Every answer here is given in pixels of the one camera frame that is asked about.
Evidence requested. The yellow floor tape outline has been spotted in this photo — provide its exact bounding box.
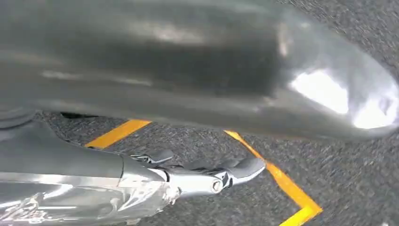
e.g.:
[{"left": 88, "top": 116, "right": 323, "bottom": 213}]
[{"left": 84, "top": 119, "right": 324, "bottom": 226}]

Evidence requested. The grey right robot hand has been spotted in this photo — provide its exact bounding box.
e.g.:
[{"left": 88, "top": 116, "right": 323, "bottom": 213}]
[{"left": 0, "top": 0, "right": 399, "bottom": 226}]

